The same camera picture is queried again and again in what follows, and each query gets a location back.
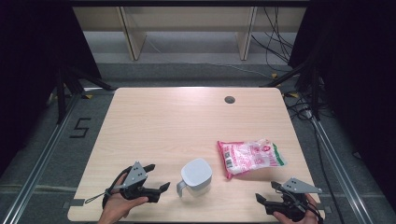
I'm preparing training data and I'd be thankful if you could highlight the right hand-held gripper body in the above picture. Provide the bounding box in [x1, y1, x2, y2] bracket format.
[263, 176, 323, 223]

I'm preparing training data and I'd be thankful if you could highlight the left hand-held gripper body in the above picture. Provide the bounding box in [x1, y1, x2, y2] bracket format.
[119, 161, 154, 204]

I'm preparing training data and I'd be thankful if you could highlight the clear jar with grey lid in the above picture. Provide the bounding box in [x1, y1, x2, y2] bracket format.
[176, 158, 214, 199]

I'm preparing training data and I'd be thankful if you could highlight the pink and white packet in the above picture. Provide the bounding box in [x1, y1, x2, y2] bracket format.
[217, 138, 288, 180]

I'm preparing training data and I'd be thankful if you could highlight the person's right hand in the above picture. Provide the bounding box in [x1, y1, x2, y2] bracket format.
[272, 192, 325, 224]

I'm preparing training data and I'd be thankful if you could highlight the person's left hand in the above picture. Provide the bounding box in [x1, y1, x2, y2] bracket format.
[97, 172, 149, 224]

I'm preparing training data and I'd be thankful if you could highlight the black metal stand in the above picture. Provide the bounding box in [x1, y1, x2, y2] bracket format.
[55, 64, 115, 125]
[261, 58, 322, 121]

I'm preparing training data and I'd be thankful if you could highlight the dark curtain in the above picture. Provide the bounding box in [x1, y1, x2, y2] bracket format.
[289, 0, 396, 204]
[0, 0, 103, 176]

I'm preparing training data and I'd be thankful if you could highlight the light wooden shelf unit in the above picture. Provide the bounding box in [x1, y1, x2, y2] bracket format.
[72, 6, 308, 62]

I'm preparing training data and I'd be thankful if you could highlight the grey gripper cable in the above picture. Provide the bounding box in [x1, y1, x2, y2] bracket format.
[281, 186, 308, 213]

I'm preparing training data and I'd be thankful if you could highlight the black wrist strap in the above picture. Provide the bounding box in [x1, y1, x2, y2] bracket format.
[84, 165, 134, 210]
[306, 199, 325, 224]

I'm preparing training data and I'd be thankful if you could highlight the aluminium floor rail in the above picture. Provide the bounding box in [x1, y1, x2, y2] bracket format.
[311, 117, 375, 224]
[0, 92, 82, 224]

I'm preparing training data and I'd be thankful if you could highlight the bundle of black cables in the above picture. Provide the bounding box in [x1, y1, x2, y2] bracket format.
[249, 7, 295, 73]

